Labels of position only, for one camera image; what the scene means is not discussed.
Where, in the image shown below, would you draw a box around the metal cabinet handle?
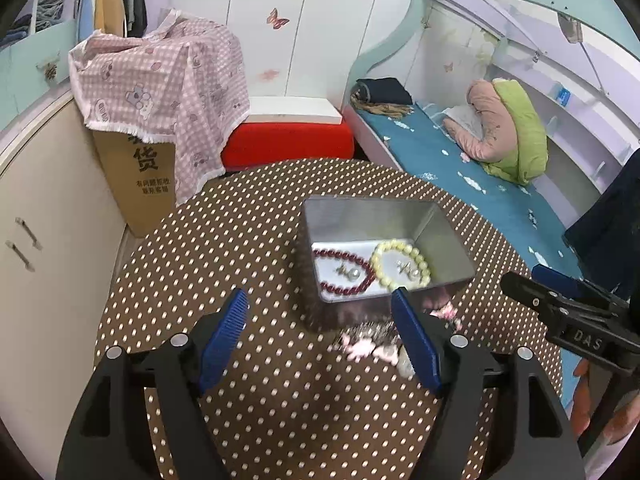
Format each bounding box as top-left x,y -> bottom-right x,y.
5,241 -> 36,272
15,217 -> 43,250

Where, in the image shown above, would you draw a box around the blue cloud-print bed sheet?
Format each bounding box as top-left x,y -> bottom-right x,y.
342,102 -> 586,281

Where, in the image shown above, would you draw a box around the silver metal tin box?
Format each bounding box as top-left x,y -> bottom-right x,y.
295,196 -> 477,333

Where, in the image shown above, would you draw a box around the pink pillow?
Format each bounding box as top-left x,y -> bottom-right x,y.
442,80 -> 521,163

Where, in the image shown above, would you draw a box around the dark folded clothes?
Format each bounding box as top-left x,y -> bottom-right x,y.
350,77 -> 415,107

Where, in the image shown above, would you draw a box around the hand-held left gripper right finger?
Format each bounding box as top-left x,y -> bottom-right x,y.
391,287 -> 586,480

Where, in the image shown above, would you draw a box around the brown polka-dot tablecloth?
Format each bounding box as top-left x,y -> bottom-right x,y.
94,158 -> 565,480

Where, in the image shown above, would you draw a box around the light blue bed frame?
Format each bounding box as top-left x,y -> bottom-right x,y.
342,0 -> 640,241

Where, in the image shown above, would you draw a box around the person's right hand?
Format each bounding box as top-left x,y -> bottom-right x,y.
571,359 -> 609,442

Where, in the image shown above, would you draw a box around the red stool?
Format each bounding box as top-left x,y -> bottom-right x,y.
220,121 -> 355,172

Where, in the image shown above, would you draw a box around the light blue drawer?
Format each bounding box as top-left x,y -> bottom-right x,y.
0,20 -> 76,126

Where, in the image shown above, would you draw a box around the dark blue cloth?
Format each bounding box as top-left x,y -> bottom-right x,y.
564,149 -> 640,296

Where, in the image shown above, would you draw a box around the green blanket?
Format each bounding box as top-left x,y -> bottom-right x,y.
480,78 -> 549,187

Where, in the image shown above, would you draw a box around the white flat box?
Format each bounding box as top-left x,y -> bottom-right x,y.
239,96 -> 345,125

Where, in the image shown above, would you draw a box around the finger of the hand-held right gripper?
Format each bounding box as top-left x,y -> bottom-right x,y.
500,271 -> 620,325
531,264 -> 632,307

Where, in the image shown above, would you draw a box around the white wardrobe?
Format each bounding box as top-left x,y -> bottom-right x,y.
170,0 -> 426,101

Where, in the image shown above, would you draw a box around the brown cardboard box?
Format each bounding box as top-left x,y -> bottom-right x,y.
92,127 -> 177,238

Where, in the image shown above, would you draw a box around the pink flower hair accessory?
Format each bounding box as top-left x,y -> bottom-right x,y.
334,302 -> 463,380

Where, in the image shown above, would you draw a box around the pale yellow bead bracelet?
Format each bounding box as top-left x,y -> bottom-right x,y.
370,240 -> 432,291

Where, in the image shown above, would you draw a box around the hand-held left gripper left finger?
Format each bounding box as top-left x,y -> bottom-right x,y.
56,287 -> 249,480

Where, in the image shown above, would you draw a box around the pink checked cloth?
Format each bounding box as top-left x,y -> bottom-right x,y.
68,8 -> 251,206

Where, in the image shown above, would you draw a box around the pile of folded clothes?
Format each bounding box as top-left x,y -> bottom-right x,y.
0,0 -> 66,46

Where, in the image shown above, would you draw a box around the beige cabinet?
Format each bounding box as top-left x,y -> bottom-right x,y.
0,85 -> 131,411

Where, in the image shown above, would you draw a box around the brown fringed scarf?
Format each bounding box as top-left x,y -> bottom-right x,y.
352,100 -> 417,122

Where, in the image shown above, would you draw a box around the dark red bead bracelet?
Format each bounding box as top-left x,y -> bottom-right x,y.
312,247 -> 377,297

